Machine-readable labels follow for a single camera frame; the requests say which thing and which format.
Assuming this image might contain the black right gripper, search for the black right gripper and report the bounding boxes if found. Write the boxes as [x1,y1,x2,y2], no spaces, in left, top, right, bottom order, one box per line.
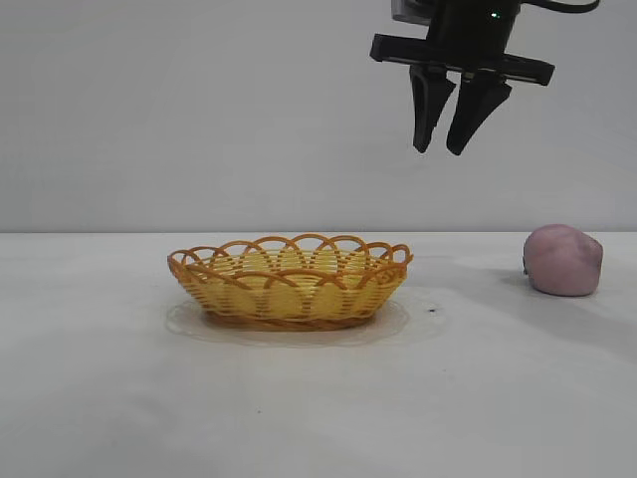
[368,0,556,157]

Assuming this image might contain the pink peach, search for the pink peach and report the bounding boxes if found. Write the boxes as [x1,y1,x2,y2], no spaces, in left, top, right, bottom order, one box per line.
[523,223,605,299]

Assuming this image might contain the yellow woven wicker basket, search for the yellow woven wicker basket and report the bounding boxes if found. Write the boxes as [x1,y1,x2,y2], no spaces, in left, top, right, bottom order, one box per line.
[166,231,414,334]

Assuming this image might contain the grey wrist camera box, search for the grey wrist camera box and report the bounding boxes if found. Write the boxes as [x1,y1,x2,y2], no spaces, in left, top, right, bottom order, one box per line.
[390,0,435,25]

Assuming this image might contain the black cable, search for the black cable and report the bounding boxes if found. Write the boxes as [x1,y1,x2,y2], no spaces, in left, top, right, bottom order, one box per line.
[519,0,601,15]

